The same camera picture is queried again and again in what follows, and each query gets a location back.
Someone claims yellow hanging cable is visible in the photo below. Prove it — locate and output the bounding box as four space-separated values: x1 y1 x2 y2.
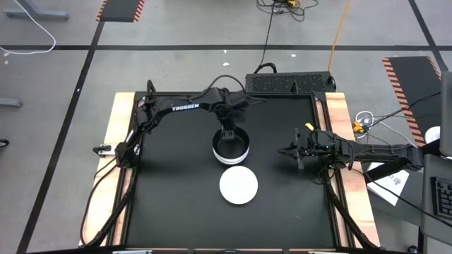
328 0 352 73

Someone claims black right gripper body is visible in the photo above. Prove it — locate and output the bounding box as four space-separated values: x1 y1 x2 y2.
292 127 336 170

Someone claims white round cup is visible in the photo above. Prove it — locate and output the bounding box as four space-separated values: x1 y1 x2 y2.
424 126 442 145

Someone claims black orange striped mat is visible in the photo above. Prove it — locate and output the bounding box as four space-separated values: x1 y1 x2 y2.
95 0 146 23
381 56 443 148

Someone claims white paper sheet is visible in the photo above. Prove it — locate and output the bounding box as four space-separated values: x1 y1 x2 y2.
366 161 411 207

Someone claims black cable bundle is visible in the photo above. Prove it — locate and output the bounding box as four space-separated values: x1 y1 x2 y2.
256 0 319 23

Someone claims black perforated computer case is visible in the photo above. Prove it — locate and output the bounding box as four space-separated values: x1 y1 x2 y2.
244 71 337 95

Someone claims black power cable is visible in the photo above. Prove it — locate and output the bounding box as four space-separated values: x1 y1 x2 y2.
253 10 278 74

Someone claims white floor cable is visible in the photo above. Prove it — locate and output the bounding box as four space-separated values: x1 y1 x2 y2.
0 0 57 56

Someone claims black bowl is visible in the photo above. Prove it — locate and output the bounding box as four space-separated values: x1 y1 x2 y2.
212 126 250 159

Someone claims wooden side board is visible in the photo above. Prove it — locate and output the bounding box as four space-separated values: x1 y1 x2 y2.
78 92 137 248
323 92 382 248

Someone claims large monitor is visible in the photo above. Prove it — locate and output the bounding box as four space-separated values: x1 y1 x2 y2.
439 70 452 158

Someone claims black keyboard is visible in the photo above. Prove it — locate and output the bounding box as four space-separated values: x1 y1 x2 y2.
430 176 452 222

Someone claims grey desk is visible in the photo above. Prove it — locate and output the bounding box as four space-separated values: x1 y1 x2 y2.
419 154 452 248

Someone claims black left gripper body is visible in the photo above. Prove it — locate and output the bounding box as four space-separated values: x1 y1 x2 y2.
218 119 238 142

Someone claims grey table foot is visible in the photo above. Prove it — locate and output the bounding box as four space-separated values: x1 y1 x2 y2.
4 0 70 20

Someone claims white coiled cable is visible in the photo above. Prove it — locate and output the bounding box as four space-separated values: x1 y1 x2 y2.
354 110 376 128

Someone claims silver table clamp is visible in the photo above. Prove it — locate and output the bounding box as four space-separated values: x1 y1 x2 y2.
92 143 118 158

